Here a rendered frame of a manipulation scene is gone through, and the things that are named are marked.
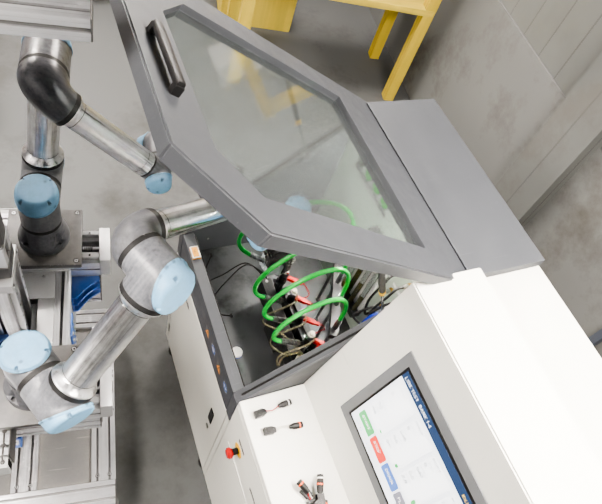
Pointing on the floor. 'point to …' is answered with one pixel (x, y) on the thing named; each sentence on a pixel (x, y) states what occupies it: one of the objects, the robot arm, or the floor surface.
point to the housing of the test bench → (514, 278)
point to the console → (511, 462)
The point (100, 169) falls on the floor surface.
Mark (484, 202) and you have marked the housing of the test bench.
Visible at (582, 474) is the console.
